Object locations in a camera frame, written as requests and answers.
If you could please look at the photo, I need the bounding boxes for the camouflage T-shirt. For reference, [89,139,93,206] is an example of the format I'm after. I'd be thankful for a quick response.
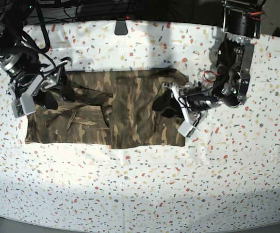
[25,68,188,149]

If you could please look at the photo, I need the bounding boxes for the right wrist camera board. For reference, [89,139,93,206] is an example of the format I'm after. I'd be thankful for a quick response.
[11,99,25,118]

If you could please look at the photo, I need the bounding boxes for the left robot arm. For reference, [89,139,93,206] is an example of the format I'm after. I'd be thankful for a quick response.
[152,0,265,137]

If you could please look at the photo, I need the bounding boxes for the black cables behind table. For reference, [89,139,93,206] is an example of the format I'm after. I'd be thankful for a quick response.
[33,0,196,25]

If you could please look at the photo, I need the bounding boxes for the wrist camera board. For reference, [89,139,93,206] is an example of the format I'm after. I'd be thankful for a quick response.
[184,128,197,138]
[11,99,25,118]

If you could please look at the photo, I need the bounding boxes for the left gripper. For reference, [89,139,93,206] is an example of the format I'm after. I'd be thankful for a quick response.
[152,82,223,137]

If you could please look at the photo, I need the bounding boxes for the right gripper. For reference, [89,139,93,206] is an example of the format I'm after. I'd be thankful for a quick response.
[7,57,76,116]

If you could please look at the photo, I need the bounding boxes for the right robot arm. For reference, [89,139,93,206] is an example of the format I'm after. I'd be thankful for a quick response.
[0,0,75,118]

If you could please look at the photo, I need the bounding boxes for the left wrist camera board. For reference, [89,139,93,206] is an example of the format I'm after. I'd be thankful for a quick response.
[184,128,197,138]

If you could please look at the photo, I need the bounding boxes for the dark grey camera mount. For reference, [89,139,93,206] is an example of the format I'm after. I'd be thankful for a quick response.
[115,20,128,36]

